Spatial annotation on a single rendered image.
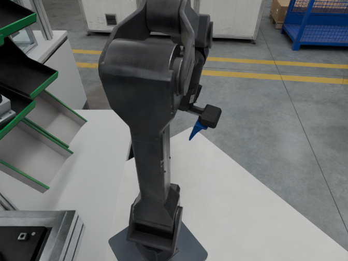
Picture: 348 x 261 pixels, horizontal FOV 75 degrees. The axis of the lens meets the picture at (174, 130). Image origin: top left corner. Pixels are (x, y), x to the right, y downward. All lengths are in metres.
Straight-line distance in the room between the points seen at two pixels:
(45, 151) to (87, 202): 0.21
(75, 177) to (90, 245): 0.26
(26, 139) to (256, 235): 0.72
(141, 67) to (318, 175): 2.12
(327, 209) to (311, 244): 1.26
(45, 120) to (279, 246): 0.80
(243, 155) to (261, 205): 1.35
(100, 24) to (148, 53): 4.45
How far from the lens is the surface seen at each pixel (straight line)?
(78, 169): 0.93
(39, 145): 0.78
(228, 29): 4.28
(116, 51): 0.22
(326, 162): 2.39
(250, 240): 0.76
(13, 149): 0.76
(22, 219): 0.76
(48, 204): 0.88
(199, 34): 0.42
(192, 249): 0.51
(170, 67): 0.20
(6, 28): 0.65
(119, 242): 0.52
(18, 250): 0.70
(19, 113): 0.64
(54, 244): 0.69
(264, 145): 2.29
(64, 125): 0.86
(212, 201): 0.79
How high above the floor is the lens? 1.54
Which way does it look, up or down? 42 degrees down
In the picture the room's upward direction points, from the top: straight up
